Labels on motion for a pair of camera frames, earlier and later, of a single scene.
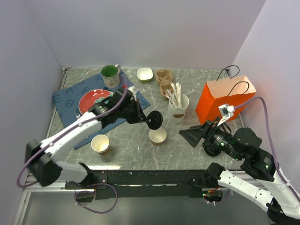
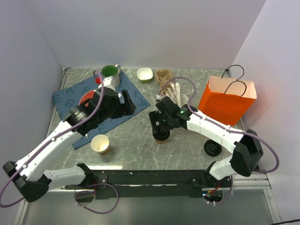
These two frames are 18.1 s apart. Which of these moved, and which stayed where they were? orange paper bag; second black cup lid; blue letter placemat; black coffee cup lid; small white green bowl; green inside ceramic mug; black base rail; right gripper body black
Moved: right gripper body black; orange paper bag; black coffee cup lid
Stayed: green inside ceramic mug; blue letter placemat; small white green bowl; second black cup lid; black base rail
